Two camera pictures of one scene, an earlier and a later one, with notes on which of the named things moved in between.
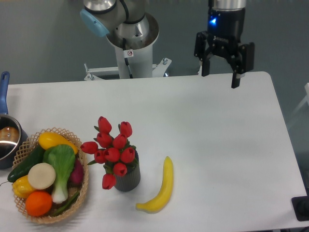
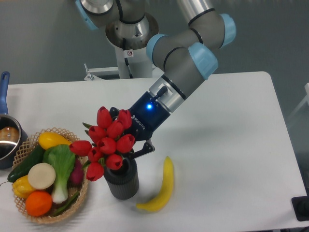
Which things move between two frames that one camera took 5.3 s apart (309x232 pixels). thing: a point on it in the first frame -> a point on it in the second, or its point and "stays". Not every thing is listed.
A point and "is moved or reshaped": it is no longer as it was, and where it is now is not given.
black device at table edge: x=301 y=205 stays
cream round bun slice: x=42 y=176 stays
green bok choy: x=60 y=159 stays
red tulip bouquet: x=116 y=153 is moved or reshaped
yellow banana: x=157 y=204 stays
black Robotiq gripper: x=224 y=32 -> x=147 y=116
